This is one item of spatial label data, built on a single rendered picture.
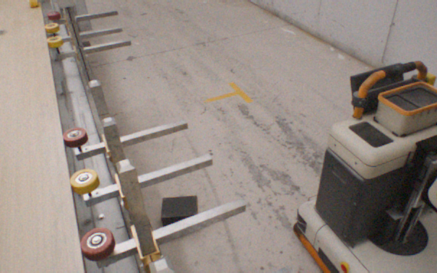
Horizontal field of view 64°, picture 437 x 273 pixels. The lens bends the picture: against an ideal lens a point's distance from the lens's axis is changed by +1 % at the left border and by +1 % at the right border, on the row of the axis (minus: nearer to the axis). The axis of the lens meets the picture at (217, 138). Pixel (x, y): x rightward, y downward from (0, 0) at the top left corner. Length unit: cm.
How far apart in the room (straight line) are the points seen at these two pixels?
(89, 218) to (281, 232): 109
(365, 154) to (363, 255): 53
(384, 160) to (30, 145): 124
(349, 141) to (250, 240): 89
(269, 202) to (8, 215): 149
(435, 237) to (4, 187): 171
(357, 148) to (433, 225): 69
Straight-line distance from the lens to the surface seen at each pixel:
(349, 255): 170
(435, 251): 185
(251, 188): 228
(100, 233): 98
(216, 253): 198
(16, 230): 109
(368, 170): 139
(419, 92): 158
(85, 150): 138
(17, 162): 132
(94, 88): 120
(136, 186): 79
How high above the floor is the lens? 163
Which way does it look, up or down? 37 degrees down
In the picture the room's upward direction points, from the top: 3 degrees counter-clockwise
